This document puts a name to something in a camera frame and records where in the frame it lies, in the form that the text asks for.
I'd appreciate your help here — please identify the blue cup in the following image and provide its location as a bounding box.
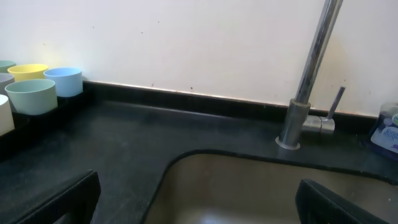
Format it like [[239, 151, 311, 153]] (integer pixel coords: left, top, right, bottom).
[[43, 67, 84, 98]]

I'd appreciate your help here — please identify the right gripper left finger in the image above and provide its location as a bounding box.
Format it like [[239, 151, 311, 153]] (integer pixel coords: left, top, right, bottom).
[[8, 169, 102, 224]]

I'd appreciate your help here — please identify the steel sink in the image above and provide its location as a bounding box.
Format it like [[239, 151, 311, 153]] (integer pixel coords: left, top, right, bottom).
[[141, 149, 398, 224]]

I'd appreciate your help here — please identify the blue soap bottle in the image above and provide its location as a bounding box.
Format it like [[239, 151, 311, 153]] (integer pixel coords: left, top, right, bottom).
[[366, 101, 398, 161]]

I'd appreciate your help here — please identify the green cup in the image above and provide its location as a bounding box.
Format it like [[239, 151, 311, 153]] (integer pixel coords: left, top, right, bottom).
[[0, 60, 17, 74], [4, 78, 58, 116]]

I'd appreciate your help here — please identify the black tray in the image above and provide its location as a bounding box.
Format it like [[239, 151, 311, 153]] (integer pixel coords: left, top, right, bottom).
[[0, 80, 95, 162]]

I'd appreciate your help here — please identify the steel tap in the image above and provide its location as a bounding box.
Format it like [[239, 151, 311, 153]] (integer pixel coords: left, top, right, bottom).
[[275, 0, 346, 151]]

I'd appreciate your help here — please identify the yellow cup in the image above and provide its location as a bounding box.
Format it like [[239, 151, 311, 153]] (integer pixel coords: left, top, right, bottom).
[[7, 63, 50, 83]]

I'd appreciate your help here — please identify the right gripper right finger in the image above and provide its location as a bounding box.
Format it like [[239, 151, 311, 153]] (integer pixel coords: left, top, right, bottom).
[[295, 179, 392, 224]]

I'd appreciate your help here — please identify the grey cup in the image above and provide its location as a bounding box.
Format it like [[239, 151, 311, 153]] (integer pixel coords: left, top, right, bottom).
[[0, 72, 16, 96]]

